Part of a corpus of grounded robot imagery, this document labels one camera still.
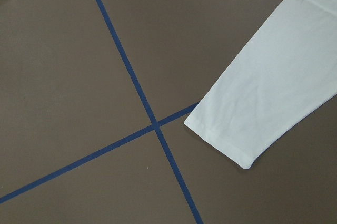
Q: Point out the white long-sleeve printed shirt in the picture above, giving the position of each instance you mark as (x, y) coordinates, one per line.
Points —
(282, 74)

